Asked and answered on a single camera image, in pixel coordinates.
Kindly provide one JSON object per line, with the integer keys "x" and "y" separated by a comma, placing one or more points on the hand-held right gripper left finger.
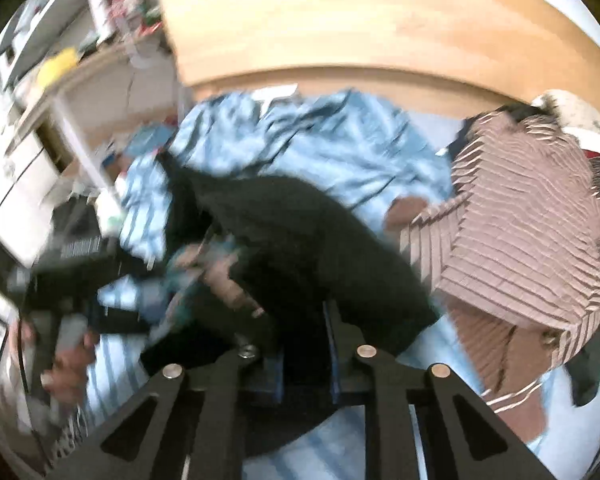
{"x": 275, "y": 375}

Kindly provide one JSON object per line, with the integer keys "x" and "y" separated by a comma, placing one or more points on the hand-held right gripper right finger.
{"x": 336, "y": 355}

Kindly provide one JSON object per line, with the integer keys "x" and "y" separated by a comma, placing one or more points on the black patterned sweater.
{"x": 300, "y": 230}

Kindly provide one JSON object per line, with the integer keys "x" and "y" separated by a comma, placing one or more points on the blue striped cloth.
{"x": 340, "y": 145}

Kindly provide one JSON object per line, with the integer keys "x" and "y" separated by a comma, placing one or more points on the person's left hand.
{"x": 70, "y": 365}

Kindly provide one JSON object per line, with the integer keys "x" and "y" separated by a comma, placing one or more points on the white drawer cabinet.
{"x": 15, "y": 180}

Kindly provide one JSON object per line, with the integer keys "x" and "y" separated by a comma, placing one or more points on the wooden desk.
{"x": 110, "y": 85}

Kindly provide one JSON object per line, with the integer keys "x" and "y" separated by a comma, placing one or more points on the yellow object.
{"x": 57, "y": 65}

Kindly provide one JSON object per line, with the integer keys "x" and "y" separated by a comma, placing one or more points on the brown striped sweater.
{"x": 520, "y": 220}

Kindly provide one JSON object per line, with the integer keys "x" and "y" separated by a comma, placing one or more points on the white rectangular object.
{"x": 275, "y": 95}

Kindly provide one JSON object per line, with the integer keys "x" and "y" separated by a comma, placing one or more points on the black jacket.
{"x": 592, "y": 370}

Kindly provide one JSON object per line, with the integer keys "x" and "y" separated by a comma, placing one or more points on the white perforated pole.
{"x": 97, "y": 0}

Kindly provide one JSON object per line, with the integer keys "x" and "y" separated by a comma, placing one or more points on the red white cloth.
{"x": 597, "y": 149}

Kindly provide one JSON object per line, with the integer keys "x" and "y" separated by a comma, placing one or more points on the wooden headboard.
{"x": 360, "y": 15}

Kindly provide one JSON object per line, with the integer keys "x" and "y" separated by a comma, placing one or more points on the white dotted pillow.
{"x": 575, "y": 107}

